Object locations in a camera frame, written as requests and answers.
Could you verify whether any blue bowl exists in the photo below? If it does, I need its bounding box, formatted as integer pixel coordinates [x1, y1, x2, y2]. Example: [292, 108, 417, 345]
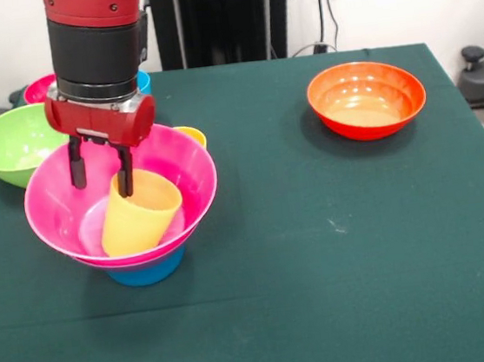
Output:
[104, 246, 189, 292]

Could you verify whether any black wall cable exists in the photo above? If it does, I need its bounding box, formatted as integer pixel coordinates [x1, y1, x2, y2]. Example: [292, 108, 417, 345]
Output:
[315, 0, 344, 53]

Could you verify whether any large green bowl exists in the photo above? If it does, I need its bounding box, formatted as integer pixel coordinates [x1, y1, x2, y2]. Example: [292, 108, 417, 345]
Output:
[0, 100, 76, 192]

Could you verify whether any pale yellow translucent cup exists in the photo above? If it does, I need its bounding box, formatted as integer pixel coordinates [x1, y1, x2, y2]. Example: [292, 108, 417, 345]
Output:
[94, 165, 189, 258]

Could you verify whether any small pink-red bowl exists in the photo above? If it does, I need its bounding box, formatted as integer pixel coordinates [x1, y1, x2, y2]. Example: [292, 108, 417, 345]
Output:
[20, 73, 60, 106]

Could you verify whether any blue cup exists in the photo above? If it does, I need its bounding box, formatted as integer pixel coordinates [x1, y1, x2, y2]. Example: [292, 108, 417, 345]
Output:
[136, 69, 153, 95]

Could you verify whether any orange bowl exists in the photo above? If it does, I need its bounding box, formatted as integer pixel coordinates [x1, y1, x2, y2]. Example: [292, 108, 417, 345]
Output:
[303, 54, 432, 148]

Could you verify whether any large pink bowl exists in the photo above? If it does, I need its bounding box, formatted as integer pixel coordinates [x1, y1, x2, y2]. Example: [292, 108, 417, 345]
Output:
[16, 116, 228, 277]

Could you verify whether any orange-yellow cup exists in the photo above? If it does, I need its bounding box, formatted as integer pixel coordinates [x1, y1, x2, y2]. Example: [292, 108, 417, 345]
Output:
[173, 123, 209, 154]

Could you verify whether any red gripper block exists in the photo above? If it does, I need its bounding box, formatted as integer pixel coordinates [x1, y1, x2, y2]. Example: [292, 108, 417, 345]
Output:
[43, 83, 166, 207]

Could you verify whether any dark green table cloth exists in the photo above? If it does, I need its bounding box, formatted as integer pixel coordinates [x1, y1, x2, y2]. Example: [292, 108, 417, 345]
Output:
[0, 33, 484, 362]

